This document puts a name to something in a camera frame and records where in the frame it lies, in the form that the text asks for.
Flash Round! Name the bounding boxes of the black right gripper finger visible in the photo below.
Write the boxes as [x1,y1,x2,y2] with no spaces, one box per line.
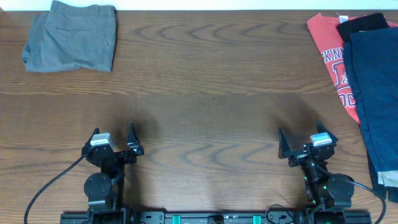
[278,128,292,159]
[317,119,338,143]

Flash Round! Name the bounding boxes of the grey shorts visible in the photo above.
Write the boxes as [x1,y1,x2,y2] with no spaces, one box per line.
[22,1,117,73]

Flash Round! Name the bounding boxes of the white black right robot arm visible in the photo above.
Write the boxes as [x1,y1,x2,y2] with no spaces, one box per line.
[278,121,354,223]

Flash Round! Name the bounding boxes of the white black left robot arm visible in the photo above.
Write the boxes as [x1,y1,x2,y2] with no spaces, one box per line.
[81,123,144,223]

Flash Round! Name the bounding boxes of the navy blue garment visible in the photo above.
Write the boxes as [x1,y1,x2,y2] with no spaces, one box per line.
[343,26,398,203]

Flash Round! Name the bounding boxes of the red printed t-shirt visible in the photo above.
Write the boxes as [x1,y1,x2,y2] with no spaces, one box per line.
[307,12,398,124]

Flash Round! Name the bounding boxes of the black garment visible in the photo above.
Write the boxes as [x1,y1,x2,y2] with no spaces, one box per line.
[336,12,389,43]

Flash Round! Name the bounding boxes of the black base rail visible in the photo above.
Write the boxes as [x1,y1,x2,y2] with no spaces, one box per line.
[60,209,372,224]

